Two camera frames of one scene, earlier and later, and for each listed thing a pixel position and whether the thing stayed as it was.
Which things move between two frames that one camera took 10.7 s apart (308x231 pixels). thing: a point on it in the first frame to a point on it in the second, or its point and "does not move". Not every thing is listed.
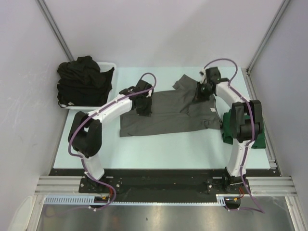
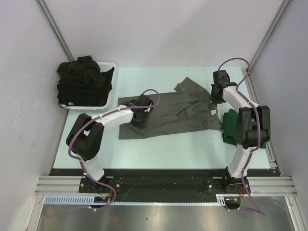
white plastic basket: (104, 66) does not move
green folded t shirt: (228, 133) does not move
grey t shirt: (173, 110) does not move
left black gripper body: (145, 109) to (141, 123)
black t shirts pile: (81, 83) does not move
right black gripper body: (202, 93) to (215, 98)
